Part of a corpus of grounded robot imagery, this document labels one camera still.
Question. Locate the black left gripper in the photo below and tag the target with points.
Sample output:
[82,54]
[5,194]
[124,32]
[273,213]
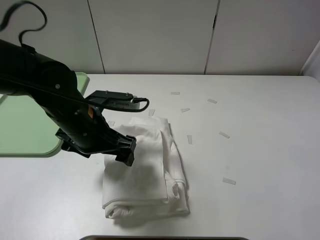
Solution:
[84,131]

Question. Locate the white short sleeve shirt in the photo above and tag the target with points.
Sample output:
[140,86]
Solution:
[154,187]

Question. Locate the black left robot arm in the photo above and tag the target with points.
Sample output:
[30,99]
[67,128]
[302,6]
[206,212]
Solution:
[52,85]

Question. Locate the green plastic tray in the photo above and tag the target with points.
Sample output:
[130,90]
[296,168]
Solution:
[25,129]

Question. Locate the tape strip middle slanted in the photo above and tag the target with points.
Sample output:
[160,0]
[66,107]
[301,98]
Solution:
[185,110]

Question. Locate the tape strip middle upright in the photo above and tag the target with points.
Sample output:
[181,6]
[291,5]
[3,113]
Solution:
[190,139]

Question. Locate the tape strip front right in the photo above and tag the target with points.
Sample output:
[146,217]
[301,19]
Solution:
[229,181]

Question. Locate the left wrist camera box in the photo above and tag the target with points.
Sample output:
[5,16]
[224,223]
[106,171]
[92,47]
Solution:
[118,100]

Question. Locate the tape strip near camera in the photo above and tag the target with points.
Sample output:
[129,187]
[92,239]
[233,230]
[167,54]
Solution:
[151,112]

